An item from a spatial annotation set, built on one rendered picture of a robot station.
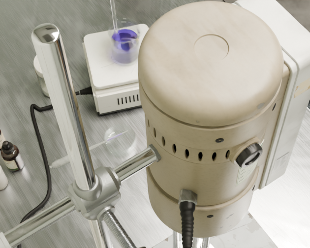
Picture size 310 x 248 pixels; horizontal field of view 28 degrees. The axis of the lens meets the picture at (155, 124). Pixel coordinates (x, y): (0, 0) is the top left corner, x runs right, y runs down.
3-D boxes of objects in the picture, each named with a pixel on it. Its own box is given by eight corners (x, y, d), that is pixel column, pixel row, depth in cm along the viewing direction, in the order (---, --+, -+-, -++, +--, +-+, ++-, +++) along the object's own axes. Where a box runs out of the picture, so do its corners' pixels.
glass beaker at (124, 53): (106, 63, 108) (101, 34, 101) (118, 41, 111) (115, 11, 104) (137, 74, 107) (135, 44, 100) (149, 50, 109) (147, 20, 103)
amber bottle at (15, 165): (16, 153, 109) (6, 131, 102) (28, 163, 108) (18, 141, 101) (3, 165, 108) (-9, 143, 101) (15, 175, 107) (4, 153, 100)
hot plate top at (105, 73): (147, 25, 113) (147, 22, 112) (162, 77, 107) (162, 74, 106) (82, 38, 112) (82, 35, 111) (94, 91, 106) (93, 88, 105)
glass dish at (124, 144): (104, 131, 111) (103, 125, 109) (135, 129, 111) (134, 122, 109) (105, 158, 108) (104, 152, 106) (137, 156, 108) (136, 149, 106)
